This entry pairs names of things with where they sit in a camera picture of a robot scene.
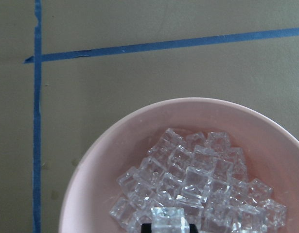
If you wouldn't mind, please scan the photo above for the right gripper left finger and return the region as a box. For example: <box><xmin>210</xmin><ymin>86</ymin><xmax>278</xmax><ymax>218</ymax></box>
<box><xmin>141</xmin><ymin>223</ymin><xmax>152</xmax><ymax>233</ymax></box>

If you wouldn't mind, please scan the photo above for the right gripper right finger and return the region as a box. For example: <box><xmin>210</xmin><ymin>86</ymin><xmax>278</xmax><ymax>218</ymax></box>
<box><xmin>189</xmin><ymin>224</ymin><xmax>198</xmax><ymax>233</ymax></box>

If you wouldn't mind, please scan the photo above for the clear ice cube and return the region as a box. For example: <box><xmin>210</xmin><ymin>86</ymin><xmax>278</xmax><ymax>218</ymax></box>
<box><xmin>151</xmin><ymin>207</ymin><xmax>190</xmax><ymax>233</ymax></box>

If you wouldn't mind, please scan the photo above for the clear ice cubes pile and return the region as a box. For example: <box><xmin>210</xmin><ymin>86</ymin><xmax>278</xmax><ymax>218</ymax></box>
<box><xmin>110</xmin><ymin>129</ymin><xmax>287</xmax><ymax>233</ymax></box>

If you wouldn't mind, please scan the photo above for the pink bowl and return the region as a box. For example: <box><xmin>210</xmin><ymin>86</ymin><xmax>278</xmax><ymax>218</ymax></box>
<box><xmin>59</xmin><ymin>98</ymin><xmax>299</xmax><ymax>233</ymax></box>

